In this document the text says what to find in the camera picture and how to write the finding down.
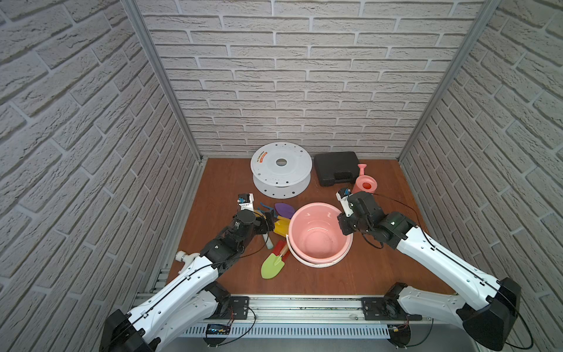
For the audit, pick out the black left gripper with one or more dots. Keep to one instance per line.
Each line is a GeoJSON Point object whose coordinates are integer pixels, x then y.
{"type": "Point", "coordinates": [265, 224]}

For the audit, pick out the pink plastic bucket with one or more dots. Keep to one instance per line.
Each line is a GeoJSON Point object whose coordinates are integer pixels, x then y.
{"type": "Point", "coordinates": [314, 237]}

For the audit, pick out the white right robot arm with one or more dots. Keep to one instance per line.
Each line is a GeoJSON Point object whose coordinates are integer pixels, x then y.
{"type": "Point", "coordinates": [485, 307]}

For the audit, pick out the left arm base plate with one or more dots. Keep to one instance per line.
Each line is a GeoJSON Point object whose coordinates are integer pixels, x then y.
{"type": "Point", "coordinates": [235, 308]}

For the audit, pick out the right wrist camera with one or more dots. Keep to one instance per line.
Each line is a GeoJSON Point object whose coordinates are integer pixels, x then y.
{"type": "Point", "coordinates": [342, 196]}

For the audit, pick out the aluminium mounting rail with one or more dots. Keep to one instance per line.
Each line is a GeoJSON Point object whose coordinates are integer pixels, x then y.
{"type": "Point", "coordinates": [305, 317]}

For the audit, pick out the black tool case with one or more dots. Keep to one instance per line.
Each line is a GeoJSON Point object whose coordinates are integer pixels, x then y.
{"type": "Point", "coordinates": [336, 167]}

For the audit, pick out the white pipe fitting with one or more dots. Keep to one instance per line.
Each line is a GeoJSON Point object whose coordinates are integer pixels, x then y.
{"type": "Point", "coordinates": [185, 258]}

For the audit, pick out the green toy spade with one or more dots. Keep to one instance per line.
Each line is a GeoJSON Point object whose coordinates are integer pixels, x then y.
{"type": "Point", "coordinates": [272, 266]}

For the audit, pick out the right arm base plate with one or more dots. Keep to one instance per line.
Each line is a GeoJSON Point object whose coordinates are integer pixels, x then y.
{"type": "Point", "coordinates": [379, 308]}

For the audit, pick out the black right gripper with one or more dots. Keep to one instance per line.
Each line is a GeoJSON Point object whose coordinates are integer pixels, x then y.
{"type": "Point", "coordinates": [341, 219]}

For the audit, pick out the yellow toy shovel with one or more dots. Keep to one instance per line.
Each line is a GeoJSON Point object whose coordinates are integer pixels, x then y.
{"type": "Point", "coordinates": [281, 226]}

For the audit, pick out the white cable spool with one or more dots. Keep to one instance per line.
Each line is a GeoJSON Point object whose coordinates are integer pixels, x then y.
{"type": "Point", "coordinates": [281, 170]}

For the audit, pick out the pink watering can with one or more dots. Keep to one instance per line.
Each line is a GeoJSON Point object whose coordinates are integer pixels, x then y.
{"type": "Point", "coordinates": [364, 183]}

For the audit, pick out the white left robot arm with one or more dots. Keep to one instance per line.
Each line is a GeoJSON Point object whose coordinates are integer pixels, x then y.
{"type": "Point", "coordinates": [194, 295]}

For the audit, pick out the grey-blue toy trowel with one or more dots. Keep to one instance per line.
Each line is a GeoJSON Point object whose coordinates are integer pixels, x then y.
{"type": "Point", "coordinates": [268, 242]}

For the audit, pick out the blue toy rake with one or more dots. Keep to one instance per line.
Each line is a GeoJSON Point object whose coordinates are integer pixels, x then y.
{"type": "Point", "coordinates": [270, 209]}

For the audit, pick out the purple toy trowel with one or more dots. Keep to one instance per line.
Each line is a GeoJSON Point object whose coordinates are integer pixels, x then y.
{"type": "Point", "coordinates": [284, 210]}

